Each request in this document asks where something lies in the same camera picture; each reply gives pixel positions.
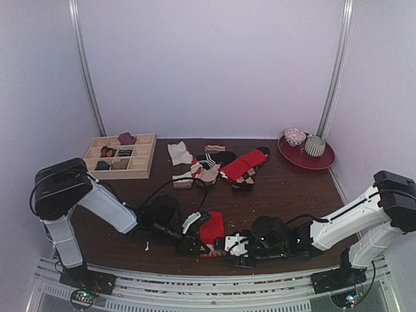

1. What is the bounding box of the red folded sock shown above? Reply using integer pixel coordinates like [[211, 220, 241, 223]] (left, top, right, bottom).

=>
[[219, 146, 270, 182]]

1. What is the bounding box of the teal rolled sock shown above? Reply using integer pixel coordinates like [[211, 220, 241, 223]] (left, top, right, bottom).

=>
[[94, 161, 111, 171]]

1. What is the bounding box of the left black cable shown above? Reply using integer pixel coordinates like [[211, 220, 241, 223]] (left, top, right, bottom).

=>
[[139, 177, 209, 215]]

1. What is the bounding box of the red and beige sock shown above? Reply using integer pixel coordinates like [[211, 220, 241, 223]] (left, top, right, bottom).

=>
[[200, 211, 226, 258]]

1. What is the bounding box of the right aluminium frame post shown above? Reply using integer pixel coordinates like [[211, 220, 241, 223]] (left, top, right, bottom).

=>
[[317, 0, 355, 138]]

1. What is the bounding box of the maroon rolled sock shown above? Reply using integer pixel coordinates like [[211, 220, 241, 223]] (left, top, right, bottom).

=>
[[117, 132, 137, 145]]

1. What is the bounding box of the red round plate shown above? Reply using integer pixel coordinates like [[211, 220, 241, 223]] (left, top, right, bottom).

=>
[[278, 136, 335, 170]]

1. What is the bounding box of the black white striped sock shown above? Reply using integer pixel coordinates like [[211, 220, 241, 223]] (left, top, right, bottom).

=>
[[196, 151, 237, 170]]

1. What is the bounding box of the metal base rail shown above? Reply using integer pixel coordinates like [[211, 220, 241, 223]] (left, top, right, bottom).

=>
[[25, 257, 400, 311]]

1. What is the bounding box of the white patterned bowl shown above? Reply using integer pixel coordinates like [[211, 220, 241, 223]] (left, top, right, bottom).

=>
[[283, 128, 307, 146]]

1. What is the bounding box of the red white striped sock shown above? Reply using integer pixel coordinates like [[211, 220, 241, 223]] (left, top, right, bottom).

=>
[[190, 158, 203, 178]]

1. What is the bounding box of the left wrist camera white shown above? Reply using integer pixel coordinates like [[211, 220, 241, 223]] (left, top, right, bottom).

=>
[[181, 211, 211, 235]]

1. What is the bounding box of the tan brown sock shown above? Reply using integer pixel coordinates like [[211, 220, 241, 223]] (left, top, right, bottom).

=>
[[111, 159, 129, 170]]

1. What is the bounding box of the red black rolled sock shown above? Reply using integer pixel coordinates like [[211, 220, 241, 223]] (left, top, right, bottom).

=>
[[100, 146, 117, 158]]

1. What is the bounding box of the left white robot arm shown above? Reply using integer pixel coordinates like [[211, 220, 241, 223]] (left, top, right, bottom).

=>
[[29, 158, 211, 296]]

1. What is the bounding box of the wooden compartment tray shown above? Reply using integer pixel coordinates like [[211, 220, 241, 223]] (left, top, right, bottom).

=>
[[83, 134, 156, 180]]

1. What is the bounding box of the black striped rolled sock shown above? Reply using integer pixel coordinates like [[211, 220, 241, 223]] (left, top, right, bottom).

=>
[[117, 149, 133, 157]]

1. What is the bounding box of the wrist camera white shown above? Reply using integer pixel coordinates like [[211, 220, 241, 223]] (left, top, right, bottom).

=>
[[181, 211, 211, 235], [214, 233, 249, 257]]

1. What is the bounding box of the argyle brown sock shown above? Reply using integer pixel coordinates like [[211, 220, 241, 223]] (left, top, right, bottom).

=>
[[231, 166, 259, 192]]

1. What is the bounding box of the aluminium frame post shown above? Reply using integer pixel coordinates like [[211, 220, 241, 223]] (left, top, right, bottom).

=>
[[68, 0, 107, 137], [317, 0, 355, 138]]

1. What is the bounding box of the beige white folded sock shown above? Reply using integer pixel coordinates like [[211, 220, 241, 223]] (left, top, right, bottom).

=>
[[168, 141, 193, 166]]

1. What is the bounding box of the small striped folded sock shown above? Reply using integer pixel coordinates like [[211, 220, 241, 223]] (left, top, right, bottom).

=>
[[204, 144, 226, 152]]

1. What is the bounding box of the tan sock pair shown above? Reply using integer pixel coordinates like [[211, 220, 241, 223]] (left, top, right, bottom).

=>
[[195, 164, 221, 187]]

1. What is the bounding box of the left aluminium frame post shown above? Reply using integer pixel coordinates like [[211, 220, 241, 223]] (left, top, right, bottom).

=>
[[68, 0, 107, 137]]

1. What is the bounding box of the striped ceramic cup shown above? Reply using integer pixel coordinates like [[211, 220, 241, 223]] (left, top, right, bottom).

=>
[[305, 135, 326, 157]]

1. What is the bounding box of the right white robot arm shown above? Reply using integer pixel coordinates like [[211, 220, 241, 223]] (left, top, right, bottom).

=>
[[224, 170, 415, 294]]

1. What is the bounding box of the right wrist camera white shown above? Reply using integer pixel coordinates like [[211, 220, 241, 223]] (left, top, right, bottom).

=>
[[214, 233, 249, 257]]

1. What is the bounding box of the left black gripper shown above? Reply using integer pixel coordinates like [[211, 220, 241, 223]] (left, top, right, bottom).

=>
[[153, 222, 209, 256]]

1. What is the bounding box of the beige brown sock pile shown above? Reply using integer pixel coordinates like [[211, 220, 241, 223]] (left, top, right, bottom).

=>
[[172, 172, 193, 189]]

